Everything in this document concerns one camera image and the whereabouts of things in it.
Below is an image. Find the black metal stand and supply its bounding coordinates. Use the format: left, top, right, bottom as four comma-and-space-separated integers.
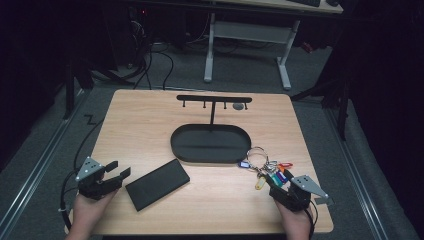
289, 74, 352, 142
62, 54, 95, 121

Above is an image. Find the keyring with coloured key tags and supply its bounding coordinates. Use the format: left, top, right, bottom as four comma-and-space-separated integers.
237, 146, 295, 191

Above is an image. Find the right hand-held gripper cable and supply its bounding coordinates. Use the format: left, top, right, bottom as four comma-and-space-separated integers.
307, 199, 320, 240

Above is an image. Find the metal floor rail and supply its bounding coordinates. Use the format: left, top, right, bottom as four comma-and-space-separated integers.
323, 107, 390, 240
0, 88, 90, 232

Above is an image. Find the dark computer tower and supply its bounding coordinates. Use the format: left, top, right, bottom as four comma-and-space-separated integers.
127, 3, 153, 69

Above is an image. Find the black rectangular box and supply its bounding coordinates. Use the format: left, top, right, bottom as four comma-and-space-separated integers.
125, 158, 191, 213

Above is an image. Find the grey tape strip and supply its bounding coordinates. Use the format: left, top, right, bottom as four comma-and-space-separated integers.
314, 196, 335, 206

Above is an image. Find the black keyboard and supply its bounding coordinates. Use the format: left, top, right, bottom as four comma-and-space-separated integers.
287, 0, 323, 8

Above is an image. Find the person's right hand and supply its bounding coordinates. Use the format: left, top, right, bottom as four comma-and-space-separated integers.
274, 199, 316, 240

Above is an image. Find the desk with white metal legs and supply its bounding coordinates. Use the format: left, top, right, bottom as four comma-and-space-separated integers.
202, 0, 344, 91

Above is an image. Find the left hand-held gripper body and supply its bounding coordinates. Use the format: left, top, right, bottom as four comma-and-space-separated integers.
75, 156, 118, 201

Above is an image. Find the person's left hand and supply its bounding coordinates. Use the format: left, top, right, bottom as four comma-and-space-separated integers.
68, 189, 118, 232

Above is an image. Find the black key stand with tray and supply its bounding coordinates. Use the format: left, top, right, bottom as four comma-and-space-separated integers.
170, 94, 253, 165

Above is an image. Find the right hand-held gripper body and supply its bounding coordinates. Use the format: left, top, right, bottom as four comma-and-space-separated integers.
279, 174, 329, 213

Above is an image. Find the hand-held gripper cable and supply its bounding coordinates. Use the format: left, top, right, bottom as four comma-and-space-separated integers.
59, 114, 105, 232
307, 199, 320, 240

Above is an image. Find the left hand-held gripper cable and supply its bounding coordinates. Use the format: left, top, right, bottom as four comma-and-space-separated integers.
59, 114, 105, 232

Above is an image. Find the bundle of black floor cables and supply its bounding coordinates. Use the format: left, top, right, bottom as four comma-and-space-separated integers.
89, 13, 175, 91

